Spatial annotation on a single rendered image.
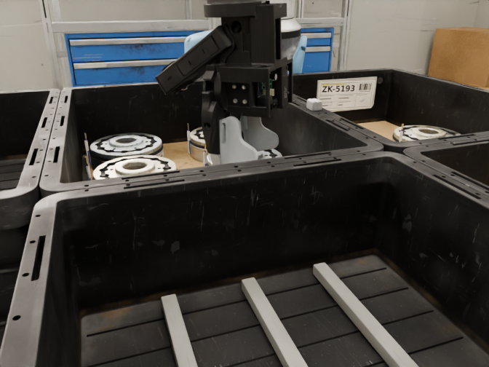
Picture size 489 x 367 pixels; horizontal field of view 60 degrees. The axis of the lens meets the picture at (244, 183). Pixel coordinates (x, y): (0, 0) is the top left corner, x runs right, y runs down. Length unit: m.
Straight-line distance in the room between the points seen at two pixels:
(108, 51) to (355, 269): 2.16
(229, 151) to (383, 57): 3.60
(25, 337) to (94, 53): 2.28
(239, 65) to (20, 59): 2.94
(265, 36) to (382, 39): 3.57
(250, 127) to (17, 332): 0.40
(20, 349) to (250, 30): 0.37
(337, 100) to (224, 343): 0.59
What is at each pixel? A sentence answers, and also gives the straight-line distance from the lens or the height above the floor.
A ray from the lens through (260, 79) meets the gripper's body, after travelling 0.45.
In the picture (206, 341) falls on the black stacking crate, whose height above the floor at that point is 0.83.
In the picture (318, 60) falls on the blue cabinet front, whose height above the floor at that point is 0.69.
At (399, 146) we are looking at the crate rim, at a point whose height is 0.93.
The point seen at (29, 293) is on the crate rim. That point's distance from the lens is 0.23.
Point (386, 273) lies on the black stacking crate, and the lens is 0.41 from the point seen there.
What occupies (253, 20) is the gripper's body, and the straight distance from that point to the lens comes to 0.47.
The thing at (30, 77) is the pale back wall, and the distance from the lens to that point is 3.36.
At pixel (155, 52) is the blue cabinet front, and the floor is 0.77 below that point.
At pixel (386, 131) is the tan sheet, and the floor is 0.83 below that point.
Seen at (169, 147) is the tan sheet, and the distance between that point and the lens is 0.71.
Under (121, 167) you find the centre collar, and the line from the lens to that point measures 0.54.
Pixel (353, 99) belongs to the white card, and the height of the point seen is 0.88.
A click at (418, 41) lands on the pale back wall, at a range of 4.24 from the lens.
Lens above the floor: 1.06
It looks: 24 degrees down
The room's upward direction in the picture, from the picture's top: straight up
